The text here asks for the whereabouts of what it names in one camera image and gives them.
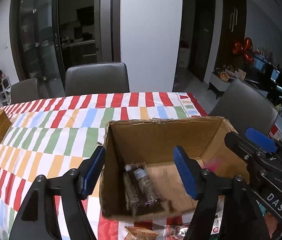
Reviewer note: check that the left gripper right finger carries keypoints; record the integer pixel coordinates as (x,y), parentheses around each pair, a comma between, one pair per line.
(241,218)

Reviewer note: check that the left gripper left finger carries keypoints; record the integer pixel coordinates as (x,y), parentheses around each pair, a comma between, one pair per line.
(37,215)

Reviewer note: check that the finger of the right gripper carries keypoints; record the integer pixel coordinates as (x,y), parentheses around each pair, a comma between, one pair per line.
(261,140)

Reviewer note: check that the tan snack packet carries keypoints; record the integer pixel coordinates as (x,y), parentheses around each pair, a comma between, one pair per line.
(138,233)

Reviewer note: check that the grey chair right side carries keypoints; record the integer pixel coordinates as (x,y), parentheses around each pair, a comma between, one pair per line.
(244,107)

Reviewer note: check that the grey chair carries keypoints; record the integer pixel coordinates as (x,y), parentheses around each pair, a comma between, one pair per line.
(244,107)
(25,91)
(97,78)

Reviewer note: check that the colourful striped tablecloth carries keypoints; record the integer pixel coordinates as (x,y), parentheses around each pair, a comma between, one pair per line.
(51,136)

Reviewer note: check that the pink white snack packet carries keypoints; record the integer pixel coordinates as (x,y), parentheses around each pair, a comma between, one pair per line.
(176,229)

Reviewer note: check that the clear snack bag in box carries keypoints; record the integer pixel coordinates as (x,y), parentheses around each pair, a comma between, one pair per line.
(142,196)

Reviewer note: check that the white side cabinet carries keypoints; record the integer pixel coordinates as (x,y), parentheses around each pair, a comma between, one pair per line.
(217,85)

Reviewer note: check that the open cardboard box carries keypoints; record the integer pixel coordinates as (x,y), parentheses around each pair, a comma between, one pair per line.
(151,142)

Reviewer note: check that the red foil balloons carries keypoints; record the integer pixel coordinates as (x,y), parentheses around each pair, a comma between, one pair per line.
(245,49)

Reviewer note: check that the grey chair left back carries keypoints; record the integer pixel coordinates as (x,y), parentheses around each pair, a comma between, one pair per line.
(25,91)

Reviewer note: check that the grey chair centre back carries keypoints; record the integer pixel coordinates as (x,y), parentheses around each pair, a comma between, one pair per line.
(97,78)

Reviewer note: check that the white shelf with toy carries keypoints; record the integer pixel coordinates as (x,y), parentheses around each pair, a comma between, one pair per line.
(5,90)

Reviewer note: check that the glass sliding door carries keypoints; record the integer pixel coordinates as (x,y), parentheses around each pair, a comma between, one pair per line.
(50,36)

